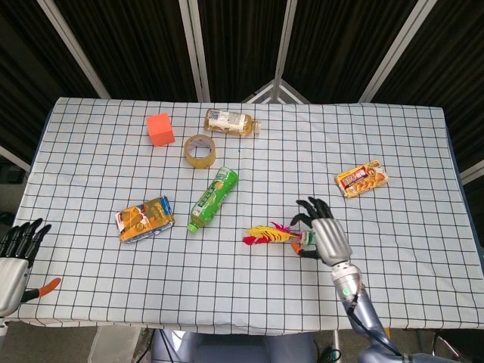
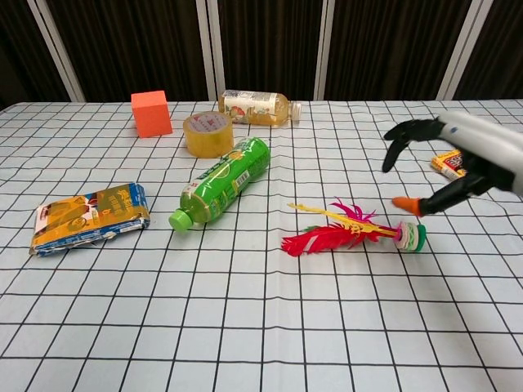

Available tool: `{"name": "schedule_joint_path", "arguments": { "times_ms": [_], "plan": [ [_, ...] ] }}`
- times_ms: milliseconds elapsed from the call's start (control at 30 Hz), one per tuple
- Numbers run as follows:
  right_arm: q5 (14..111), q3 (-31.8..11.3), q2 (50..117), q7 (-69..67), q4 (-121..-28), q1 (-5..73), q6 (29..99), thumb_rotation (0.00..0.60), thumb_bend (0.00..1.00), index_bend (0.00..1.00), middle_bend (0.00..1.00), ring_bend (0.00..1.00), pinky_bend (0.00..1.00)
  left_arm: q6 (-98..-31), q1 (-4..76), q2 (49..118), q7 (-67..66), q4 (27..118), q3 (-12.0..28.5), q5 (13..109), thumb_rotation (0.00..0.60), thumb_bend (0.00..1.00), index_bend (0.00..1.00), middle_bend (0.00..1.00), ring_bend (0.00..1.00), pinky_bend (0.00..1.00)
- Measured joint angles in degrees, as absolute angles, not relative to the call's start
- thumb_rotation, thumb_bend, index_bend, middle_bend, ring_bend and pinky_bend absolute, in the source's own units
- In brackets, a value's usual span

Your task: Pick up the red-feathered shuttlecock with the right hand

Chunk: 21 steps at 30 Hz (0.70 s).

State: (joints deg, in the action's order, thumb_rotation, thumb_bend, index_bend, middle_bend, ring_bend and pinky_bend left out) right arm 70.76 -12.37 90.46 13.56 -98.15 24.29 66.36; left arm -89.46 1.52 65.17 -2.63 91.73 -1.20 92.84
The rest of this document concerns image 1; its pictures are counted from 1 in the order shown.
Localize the brown packing tape roll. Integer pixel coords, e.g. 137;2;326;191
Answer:
183;133;217;169

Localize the white folding partition frame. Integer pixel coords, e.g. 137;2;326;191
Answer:
0;0;484;182

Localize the red yellow feather toy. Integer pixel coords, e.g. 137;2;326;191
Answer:
243;222;316;251

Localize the orange snack box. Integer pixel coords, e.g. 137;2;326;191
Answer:
334;159;390;200

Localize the amber tea bottle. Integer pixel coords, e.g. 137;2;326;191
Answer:
204;108;262;138

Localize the green plastic bottle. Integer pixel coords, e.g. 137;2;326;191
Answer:
187;166;240;233

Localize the checkered tablecloth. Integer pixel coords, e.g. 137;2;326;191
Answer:
6;97;484;337

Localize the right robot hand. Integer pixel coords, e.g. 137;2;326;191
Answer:
290;197;353;267

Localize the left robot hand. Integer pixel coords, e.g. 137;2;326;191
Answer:
0;218;62;318

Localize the orange cube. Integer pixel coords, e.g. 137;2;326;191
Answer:
145;112;177;147

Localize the crumpled blue orange snack pack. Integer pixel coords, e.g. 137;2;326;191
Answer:
114;195;177;243

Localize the robot torso base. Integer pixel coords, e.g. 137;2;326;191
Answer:
150;329;317;363

